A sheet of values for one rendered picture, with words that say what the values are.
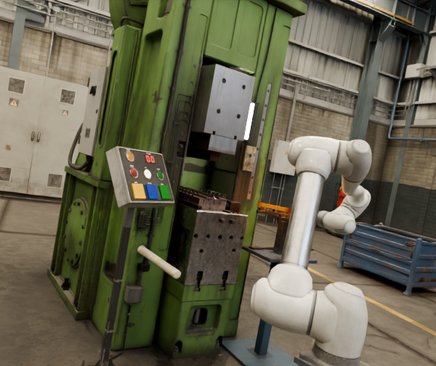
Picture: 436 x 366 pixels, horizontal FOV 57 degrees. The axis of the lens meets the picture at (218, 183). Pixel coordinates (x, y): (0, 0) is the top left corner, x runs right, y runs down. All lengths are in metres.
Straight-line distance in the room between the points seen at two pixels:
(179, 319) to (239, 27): 1.83
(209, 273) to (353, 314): 1.24
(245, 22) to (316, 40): 7.86
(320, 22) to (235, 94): 8.33
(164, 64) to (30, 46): 5.97
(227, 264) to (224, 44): 1.37
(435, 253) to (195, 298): 4.08
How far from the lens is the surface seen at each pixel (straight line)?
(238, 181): 2.72
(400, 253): 5.76
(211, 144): 2.40
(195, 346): 2.67
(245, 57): 2.73
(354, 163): 1.64
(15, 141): 7.48
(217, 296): 2.60
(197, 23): 2.56
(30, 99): 7.48
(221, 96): 2.43
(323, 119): 10.36
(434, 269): 6.04
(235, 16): 2.73
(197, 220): 2.35
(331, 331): 1.45
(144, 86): 2.74
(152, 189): 2.02
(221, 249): 2.50
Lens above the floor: 1.21
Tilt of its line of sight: 3 degrees down
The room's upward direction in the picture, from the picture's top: 10 degrees clockwise
